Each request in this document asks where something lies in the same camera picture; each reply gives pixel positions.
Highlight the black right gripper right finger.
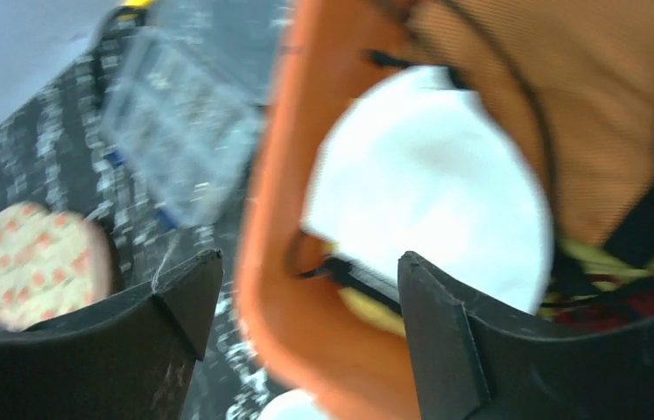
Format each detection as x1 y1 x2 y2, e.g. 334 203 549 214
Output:
398 252 654 419

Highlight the orange plastic bin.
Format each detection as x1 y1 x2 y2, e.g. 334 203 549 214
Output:
235 1 420 419

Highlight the dark red lace garment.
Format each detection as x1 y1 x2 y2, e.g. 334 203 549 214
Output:
538 274 654 333

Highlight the floral mesh laundry bag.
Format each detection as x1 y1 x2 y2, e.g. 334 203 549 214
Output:
0 202 114 331

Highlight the white bra pad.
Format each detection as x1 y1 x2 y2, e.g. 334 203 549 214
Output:
301 66 554 314

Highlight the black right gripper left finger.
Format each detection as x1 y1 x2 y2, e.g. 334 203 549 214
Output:
0 250 223 419

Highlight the orange bra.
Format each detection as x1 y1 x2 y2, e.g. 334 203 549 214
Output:
375 1 654 269

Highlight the clear plastic screw organizer box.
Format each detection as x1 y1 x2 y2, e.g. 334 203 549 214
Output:
100 28 262 228

